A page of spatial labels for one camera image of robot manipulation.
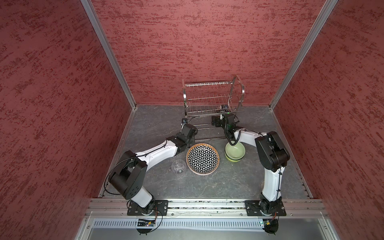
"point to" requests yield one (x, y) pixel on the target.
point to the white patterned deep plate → (202, 159)
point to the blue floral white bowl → (235, 159)
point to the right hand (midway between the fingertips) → (217, 118)
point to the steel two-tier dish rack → (212, 98)
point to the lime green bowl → (233, 160)
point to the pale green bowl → (235, 152)
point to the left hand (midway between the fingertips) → (189, 137)
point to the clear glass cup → (178, 166)
